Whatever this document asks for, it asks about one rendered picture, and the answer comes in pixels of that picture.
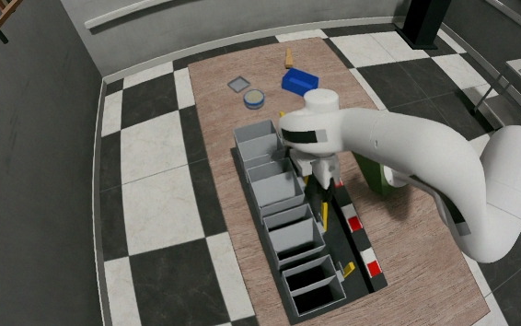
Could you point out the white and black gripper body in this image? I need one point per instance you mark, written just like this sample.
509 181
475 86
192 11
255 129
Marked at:
323 169

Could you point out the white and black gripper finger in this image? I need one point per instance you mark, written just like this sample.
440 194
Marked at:
332 190
319 187

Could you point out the blue open plastic bin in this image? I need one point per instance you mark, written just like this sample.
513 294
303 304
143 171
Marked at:
299 82

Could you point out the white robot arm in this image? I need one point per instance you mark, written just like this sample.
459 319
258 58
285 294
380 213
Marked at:
437 159

